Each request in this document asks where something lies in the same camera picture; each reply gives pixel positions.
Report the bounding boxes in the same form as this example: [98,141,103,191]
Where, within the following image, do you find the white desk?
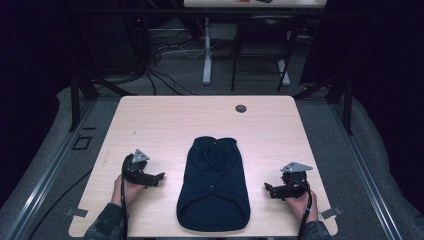
[183,0,328,87]

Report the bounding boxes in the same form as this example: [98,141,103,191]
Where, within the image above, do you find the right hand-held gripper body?
[272,161,311,201]

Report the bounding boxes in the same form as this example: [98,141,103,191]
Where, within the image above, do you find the bundle of floor cables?
[123,13,228,97]

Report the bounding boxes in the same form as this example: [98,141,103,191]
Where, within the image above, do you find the person's left hand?
[111,174,147,208]

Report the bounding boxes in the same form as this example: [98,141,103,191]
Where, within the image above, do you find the black chair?
[230,13,303,93]

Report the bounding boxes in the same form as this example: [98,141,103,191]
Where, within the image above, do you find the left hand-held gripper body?
[121,148,158,187]

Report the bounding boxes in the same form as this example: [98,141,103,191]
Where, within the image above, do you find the grey metal table bracket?
[64,207,89,219]
[320,205,344,221]

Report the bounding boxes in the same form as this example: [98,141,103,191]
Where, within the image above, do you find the person's right hand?
[285,189,320,224]

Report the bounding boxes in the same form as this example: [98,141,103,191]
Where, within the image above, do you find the black metal frame stand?
[68,19,138,133]
[292,66,355,136]

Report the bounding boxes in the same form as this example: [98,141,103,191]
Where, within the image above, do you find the black floor cable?
[27,169,94,240]

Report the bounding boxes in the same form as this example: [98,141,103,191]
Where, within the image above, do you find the aluminium floor rail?
[328,99,404,240]
[3,99,96,240]

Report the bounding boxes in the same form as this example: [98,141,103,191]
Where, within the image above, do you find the dark navy garment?
[176,135,252,233]

